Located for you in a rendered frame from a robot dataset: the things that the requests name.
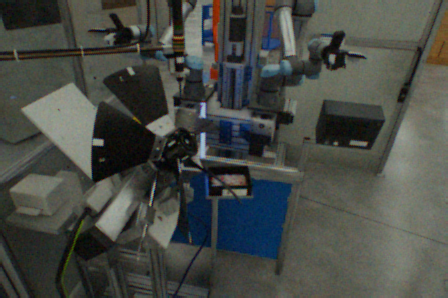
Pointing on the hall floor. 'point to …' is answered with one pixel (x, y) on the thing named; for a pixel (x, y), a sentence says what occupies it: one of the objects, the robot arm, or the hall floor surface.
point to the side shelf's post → (83, 271)
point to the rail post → (288, 228)
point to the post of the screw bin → (213, 240)
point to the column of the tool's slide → (13, 270)
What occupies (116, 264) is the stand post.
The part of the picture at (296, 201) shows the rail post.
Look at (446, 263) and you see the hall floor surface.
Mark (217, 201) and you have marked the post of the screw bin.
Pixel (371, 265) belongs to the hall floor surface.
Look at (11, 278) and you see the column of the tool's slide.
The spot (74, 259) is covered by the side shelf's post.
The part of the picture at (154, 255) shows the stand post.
